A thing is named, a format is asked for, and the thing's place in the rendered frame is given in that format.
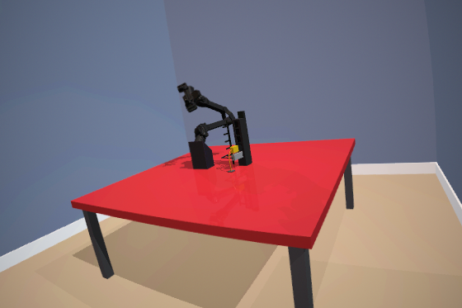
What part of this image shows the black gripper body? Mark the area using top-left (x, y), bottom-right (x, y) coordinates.
top-left (177, 83), bottom-right (197, 112)

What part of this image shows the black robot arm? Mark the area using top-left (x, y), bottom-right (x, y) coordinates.
top-left (187, 86), bottom-right (235, 143)

